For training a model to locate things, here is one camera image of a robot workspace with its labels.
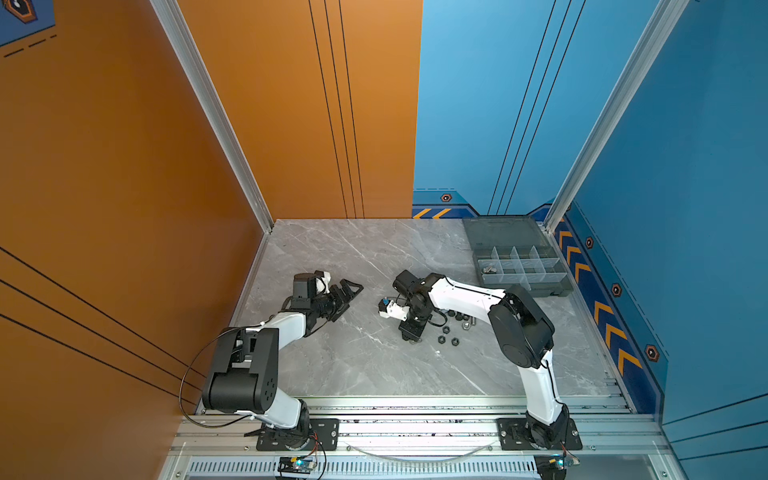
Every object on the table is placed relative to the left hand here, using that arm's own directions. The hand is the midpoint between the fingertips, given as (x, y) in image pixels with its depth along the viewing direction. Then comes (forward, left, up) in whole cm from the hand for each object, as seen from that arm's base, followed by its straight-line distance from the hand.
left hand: (356, 292), depth 91 cm
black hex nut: (-12, -26, -7) cm, 29 cm away
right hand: (-10, -15, -8) cm, 20 cm away
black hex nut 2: (-12, -30, -7) cm, 33 cm away
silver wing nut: (+12, -44, -4) cm, 46 cm away
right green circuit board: (-42, -49, -8) cm, 65 cm away
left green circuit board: (-43, +10, -9) cm, 45 cm away
